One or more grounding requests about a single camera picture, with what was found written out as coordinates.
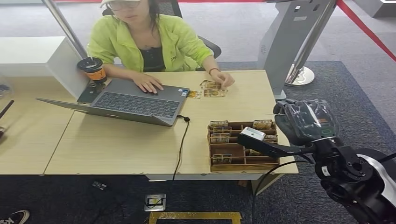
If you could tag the chrome stanchion post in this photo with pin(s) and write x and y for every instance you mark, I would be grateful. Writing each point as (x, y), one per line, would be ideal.
(298, 75)

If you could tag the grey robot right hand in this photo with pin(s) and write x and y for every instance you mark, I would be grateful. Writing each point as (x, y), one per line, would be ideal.
(306, 122)

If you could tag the person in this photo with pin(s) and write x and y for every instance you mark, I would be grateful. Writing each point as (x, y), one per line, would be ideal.
(179, 43)

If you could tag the black round stand base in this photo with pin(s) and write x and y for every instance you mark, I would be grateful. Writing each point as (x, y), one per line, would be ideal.
(379, 152)

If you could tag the wooden card organizer box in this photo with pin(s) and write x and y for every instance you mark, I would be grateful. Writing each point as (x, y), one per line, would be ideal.
(232, 151)

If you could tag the person's left hand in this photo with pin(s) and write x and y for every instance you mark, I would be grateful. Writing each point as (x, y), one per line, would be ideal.
(223, 77)

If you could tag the person's left forearm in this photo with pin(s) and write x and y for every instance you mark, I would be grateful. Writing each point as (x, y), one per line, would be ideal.
(209, 65)

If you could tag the black silver robot right arm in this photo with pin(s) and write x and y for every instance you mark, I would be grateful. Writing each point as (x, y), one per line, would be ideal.
(349, 176)

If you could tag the slanted metal pole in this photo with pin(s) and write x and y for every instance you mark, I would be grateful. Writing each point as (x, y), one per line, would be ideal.
(66, 29)

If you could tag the grey open laptop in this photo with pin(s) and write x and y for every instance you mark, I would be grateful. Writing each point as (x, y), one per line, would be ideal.
(136, 103)

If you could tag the white desk partition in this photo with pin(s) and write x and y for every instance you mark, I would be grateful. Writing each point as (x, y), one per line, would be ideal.
(34, 55)

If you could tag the metal floor socket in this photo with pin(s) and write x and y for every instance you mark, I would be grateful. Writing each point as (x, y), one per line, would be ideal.
(155, 202)

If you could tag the small black floor device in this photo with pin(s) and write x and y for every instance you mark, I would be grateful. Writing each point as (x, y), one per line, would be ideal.
(99, 185)

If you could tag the orange coffee cup black lid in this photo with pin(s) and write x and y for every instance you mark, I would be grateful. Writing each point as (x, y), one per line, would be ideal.
(94, 70)

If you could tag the grey kiosk stand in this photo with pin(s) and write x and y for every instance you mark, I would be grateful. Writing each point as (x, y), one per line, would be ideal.
(284, 40)

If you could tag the black white sneaker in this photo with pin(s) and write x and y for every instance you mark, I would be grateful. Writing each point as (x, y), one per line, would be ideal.
(17, 216)

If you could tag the grey platform block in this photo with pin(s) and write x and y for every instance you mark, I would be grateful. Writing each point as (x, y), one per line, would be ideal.
(376, 6)

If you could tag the person's right forearm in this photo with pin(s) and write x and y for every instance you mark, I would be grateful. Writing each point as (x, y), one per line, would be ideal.
(119, 72)

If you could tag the yellow floor tape frame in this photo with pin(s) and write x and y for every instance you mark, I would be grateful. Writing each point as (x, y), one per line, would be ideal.
(195, 215)

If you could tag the dark wooden stick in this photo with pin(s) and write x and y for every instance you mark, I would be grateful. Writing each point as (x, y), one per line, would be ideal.
(6, 109)

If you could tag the red barrier belt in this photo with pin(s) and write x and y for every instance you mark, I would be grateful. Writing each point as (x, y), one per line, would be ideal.
(365, 29)

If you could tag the person's right hand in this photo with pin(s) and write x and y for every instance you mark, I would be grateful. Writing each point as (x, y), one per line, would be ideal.
(148, 83)

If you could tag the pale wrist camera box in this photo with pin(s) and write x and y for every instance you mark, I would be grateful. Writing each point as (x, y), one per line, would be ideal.
(253, 134)

